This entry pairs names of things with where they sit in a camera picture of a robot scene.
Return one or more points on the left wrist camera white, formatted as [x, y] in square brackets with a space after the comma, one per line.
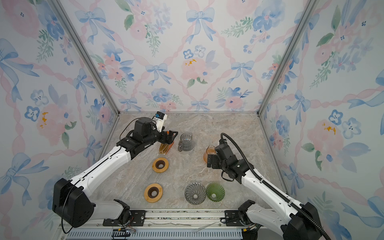
[159, 119]

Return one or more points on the green glass dripper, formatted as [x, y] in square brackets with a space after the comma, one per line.
[215, 192]

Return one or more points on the aluminium front rail frame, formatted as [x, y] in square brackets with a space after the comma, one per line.
[170, 224]

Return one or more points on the corner aluminium post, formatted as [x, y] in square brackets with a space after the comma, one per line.
[291, 47]
[85, 56]

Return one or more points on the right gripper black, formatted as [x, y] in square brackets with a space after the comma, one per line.
[215, 159]

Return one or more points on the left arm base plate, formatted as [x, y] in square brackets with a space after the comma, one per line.
[136, 219]

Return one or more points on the left corner aluminium post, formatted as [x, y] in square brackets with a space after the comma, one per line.
[85, 56]

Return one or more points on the coffee filter pack orange clip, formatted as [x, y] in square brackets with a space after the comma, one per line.
[164, 148]

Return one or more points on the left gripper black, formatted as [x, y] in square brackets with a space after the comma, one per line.
[170, 139]

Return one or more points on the orange glass carafe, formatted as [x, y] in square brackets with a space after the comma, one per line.
[209, 151]

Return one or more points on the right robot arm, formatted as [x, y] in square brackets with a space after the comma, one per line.
[286, 216]

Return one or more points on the grey glass carafe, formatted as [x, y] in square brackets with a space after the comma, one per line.
[186, 142]

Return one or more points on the grey glass dripper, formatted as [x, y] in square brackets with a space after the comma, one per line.
[195, 193]

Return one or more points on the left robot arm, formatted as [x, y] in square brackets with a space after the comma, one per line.
[71, 198]

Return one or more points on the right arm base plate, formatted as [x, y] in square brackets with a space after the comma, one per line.
[235, 218]

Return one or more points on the right corner aluminium post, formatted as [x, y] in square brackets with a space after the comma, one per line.
[291, 47]

